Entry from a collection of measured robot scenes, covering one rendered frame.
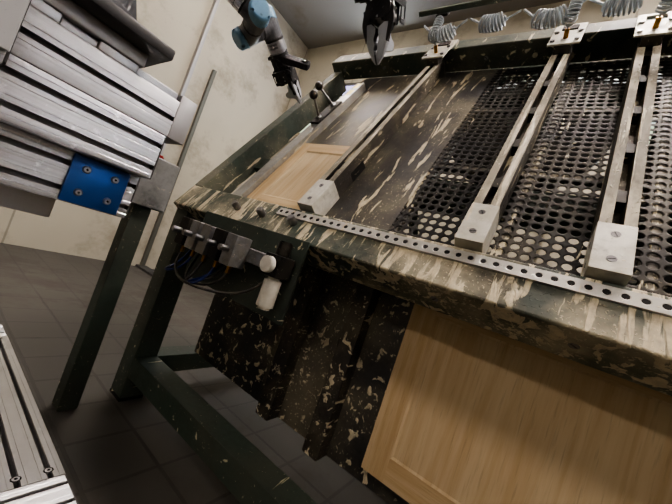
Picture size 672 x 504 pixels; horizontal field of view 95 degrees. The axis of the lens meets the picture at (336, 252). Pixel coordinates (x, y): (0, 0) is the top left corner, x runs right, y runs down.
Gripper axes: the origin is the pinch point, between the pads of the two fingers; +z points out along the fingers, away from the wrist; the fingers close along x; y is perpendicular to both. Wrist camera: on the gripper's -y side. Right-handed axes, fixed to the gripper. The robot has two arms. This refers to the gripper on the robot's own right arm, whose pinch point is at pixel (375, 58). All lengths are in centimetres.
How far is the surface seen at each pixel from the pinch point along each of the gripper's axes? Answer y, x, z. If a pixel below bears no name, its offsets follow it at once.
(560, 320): -17, -53, 48
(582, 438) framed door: -5, -63, 78
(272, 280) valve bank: -30, 8, 56
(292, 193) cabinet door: 0, 31, 39
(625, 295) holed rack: -10, -60, 43
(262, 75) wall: 242, 344, -63
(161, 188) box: -30, 67, 39
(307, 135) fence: 28, 50, 19
